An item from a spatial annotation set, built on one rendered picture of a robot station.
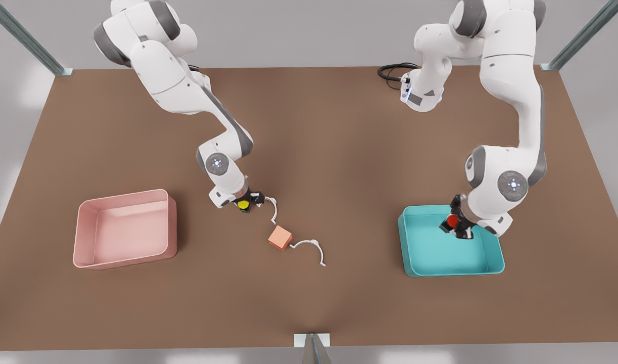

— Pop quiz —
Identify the silver frame post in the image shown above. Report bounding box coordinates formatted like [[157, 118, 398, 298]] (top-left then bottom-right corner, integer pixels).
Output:
[[540, 0, 618, 72], [0, 0, 73, 77], [294, 333, 331, 364]]

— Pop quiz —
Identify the black cable loop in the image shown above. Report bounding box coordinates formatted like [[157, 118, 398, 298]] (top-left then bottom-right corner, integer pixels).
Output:
[[377, 63, 421, 92]]

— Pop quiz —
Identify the pink storage box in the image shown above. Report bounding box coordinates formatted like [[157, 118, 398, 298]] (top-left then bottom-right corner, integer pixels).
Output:
[[73, 189, 178, 270]]

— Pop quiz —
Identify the orange cube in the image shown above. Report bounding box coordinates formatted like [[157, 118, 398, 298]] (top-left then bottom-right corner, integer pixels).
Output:
[[268, 225, 294, 252]]

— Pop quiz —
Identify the blue storage box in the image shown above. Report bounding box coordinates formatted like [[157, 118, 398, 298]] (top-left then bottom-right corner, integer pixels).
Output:
[[398, 205, 506, 278]]

